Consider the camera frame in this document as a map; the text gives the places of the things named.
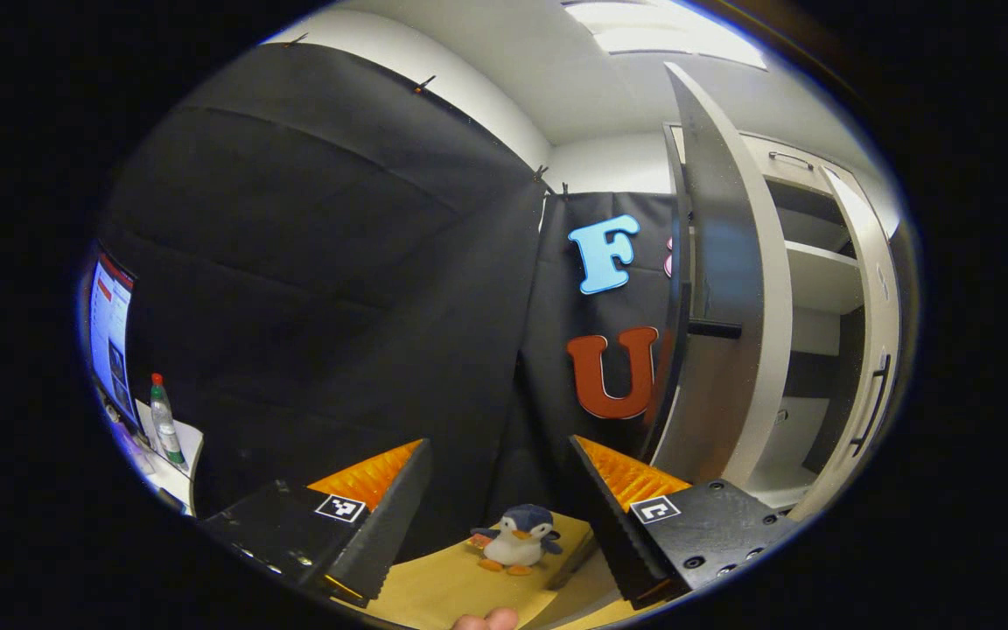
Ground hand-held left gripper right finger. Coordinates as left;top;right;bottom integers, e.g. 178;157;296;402
567;434;807;611

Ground grey cabinet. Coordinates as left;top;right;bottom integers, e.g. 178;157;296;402
666;122;903;522

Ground grey drawer front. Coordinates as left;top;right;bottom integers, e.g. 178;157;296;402
670;127;864;200

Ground penguin plush toy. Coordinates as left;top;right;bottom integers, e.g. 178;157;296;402
469;504;564;577

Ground black backdrop cloth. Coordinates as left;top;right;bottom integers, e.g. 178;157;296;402
93;42;689;561

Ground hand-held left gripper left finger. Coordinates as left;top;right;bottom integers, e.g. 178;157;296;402
198;437;433;609

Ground grey cabinet door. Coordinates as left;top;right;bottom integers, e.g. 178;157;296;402
644;61;794;487
788;166;901;522

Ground clear bottle with red cap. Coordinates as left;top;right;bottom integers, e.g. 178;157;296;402
150;373;186;465

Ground computer monitor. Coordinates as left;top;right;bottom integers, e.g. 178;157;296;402
87;249;139;430

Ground white paper sheets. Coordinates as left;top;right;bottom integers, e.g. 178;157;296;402
101;398;205;517

